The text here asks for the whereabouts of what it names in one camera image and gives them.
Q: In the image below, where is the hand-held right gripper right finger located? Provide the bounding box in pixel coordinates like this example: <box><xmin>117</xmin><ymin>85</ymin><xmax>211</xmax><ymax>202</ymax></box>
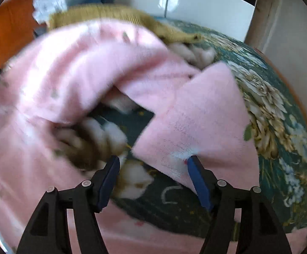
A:
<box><xmin>187</xmin><ymin>156</ymin><xmax>293</xmax><ymax>254</ymax></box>

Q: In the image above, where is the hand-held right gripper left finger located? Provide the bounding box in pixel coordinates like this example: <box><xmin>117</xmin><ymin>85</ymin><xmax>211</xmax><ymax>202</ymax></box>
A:
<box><xmin>16</xmin><ymin>156</ymin><xmax>120</xmax><ymax>254</ymax></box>

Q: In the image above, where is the pink fleece garment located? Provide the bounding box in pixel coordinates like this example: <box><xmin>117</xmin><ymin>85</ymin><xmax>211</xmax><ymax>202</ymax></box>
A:
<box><xmin>0</xmin><ymin>20</ymin><xmax>307</xmax><ymax>254</ymax></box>

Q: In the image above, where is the green floral bedspread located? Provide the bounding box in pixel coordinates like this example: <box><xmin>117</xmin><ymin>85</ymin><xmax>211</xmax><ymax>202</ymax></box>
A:
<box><xmin>53</xmin><ymin>18</ymin><xmax>307</xmax><ymax>241</ymax></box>

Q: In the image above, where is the mustard yellow knit garment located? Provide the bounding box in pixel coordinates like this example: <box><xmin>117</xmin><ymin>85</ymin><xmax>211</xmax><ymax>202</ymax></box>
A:
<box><xmin>47</xmin><ymin>5</ymin><xmax>203</xmax><ymax>44</ymax></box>

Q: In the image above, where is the beige curtain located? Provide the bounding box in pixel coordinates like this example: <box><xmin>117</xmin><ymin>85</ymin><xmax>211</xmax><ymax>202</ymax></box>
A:
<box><xmin>245</xmin><ymin>0</ymin><xmax>283</xmax><ymax>49</ymax></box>

